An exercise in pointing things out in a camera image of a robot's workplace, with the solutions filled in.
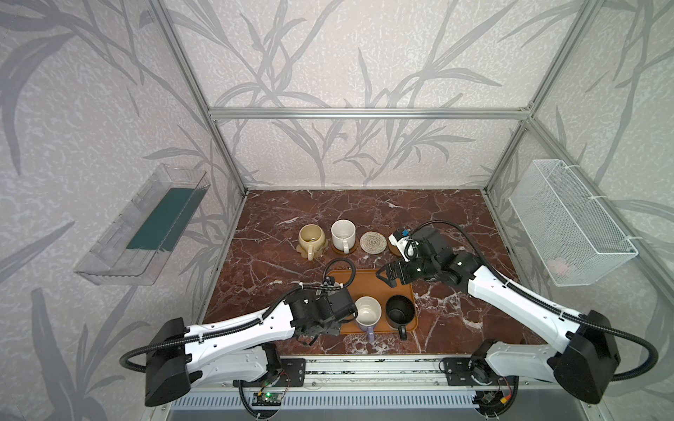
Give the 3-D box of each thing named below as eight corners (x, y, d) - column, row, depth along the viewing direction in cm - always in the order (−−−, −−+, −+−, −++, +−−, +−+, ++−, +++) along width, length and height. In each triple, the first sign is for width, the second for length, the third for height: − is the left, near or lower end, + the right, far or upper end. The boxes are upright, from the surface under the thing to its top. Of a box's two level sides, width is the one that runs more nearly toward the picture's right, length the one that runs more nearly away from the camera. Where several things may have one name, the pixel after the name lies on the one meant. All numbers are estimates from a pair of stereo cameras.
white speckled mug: (325, 252, 102) (323, 237, 94) (339, 231, 108) (337, 216, 100) (346, 261, 99) (345, 246, 91) (358, 239, 106) (359, 224, 98)
